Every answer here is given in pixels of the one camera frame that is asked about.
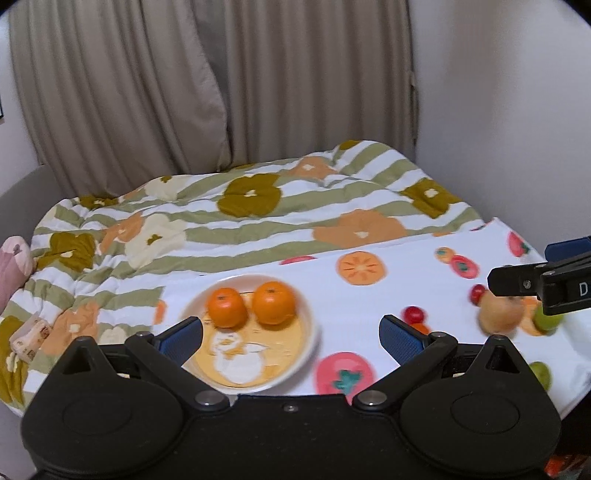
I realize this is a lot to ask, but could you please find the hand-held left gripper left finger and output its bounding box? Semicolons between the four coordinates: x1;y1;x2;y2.
59;316;232;411

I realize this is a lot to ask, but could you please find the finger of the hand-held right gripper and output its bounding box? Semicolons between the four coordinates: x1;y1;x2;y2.
487;251;591;317
545;235;591;263

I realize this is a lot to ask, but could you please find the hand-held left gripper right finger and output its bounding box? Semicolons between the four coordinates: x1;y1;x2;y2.
353;315;533;411

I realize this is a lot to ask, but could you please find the large reddish apple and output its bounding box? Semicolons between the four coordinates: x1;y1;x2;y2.
478;295;525;336

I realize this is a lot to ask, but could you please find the green apple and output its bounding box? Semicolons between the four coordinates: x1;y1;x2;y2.
533;302;565;331
529;361;553;391

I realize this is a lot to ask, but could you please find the white bowl with yellow inside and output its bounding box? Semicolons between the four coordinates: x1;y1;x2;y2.
179;274;320;394

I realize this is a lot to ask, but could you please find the white persimmon print cloth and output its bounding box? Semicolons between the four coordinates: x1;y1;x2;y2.
152;217;591;416

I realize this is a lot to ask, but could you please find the large orange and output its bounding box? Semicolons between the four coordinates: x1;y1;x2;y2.
206;287;249;329
252;281;296;326

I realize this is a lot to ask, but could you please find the floral striped blanket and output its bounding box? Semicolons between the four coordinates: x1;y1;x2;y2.
0;140;485;411

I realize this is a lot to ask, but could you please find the beige printed cloth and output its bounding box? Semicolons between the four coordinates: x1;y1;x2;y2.
9;314;51;365

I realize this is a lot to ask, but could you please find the pink plush toy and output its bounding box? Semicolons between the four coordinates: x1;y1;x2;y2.
0;236;35;315

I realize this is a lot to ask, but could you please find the beige curtain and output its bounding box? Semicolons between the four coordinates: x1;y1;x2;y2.
9;0;232;199
194;0;421;169

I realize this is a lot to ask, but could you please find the grey padded bed frame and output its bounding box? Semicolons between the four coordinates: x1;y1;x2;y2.
0;164;61;241

